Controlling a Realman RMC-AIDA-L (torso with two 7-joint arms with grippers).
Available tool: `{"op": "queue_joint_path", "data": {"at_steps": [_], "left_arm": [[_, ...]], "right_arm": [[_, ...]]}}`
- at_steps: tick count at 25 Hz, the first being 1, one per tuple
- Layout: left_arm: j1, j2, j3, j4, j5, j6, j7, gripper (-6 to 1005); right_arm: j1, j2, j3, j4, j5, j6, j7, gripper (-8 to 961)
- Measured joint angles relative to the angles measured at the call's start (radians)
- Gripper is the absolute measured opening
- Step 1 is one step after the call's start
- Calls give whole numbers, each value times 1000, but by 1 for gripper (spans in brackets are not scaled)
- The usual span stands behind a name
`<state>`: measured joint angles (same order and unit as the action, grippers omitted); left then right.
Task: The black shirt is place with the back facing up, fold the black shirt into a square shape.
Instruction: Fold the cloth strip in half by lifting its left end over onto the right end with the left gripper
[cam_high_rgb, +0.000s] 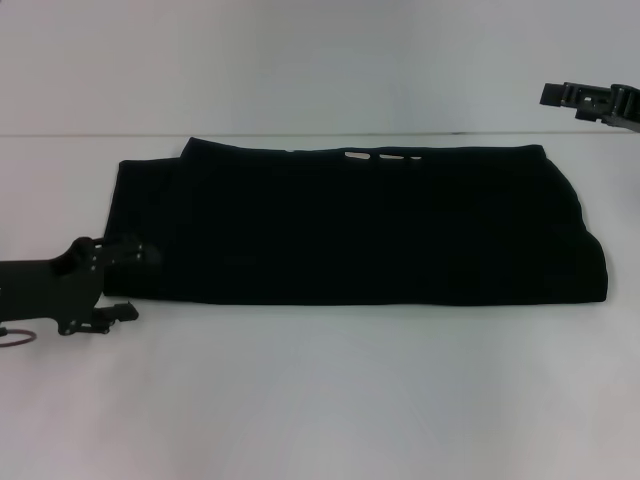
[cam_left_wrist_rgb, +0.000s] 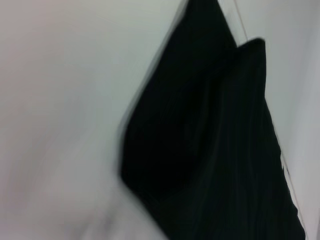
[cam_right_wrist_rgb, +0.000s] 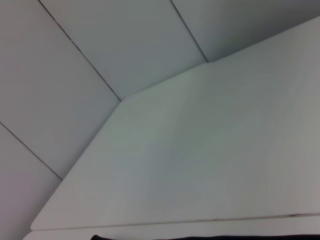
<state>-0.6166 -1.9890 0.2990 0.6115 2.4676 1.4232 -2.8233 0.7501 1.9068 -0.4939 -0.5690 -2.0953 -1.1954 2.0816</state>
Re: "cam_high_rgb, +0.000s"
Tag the black shirt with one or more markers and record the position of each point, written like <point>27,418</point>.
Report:
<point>350,225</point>

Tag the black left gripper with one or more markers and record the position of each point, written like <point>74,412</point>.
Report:
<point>50,290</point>

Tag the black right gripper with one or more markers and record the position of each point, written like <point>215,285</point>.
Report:
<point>625,107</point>

